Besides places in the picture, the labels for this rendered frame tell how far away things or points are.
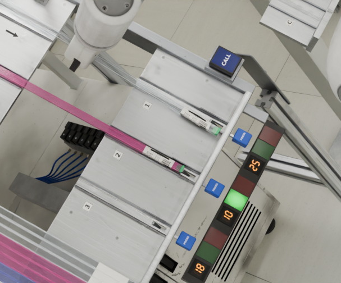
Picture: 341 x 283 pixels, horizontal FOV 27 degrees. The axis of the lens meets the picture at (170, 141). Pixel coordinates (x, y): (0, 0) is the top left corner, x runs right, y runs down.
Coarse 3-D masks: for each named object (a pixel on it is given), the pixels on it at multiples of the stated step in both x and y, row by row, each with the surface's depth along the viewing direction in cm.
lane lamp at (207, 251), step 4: (204, 244) 127; (208, 244) 127; (200, 248) 127; (204, 248) 127; (208, 248) 127; (212, 248) 127; (216, 248) 127; (200, 252) 127; (204, 252) 127; (208, 252) 127; (212, 252) 127; (216, 252) 127; (200, 256) 127; (204, 256) 127; (208, 256) 127; (212, 256) 127; (216, 256) 127; (208, 260) 127; (212, 260) 127
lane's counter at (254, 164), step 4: (252, 156) 132; (248, 160) 132; (252, 160) 132; (256, 160) 132; (260, 160) 132; (248, 164) 131; (252, 164) 131; (256, 164) 131; (260, 164) 131; (264, 164) 132; (248, 168) 131; (252, 168) 131; (256, 168) 131; (260, 168) 131; (252, 172) 131; (256, 172) 131; (260, 172) 131
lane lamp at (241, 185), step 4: (240, 176) 131; (236, 180) 130; (240, 180) 130; (244, 180) 131; (248, 180) 131; (236, 184) 130; (240, 184) 130; (244, 184) 130; (248, 184) 130; (252, 184) 130; (232, 188) 130; (236, 188) 130; (240, 188) 130; (244, 188) 130; (248, 188) 130; (252, 188) 130; (240, 192) 130; (244, 192) 130; (248, 192) 130; (248, 196) 130
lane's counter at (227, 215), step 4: (224, 208) 129; (228, 208) 129; (220, 212) 129; (224, 212) 129; (228, 212) 129; (232, 212) 129; (236, 212) 129; (220, 216) 129; (224, 216) 129; (228, 216) 129; (232, 216) 129; (236, 216) 129; (220, 220) 128; (224, 220) 128; (228, 220) 129; (232, 220) 129; (228, 224) 128; (232, 224) 128
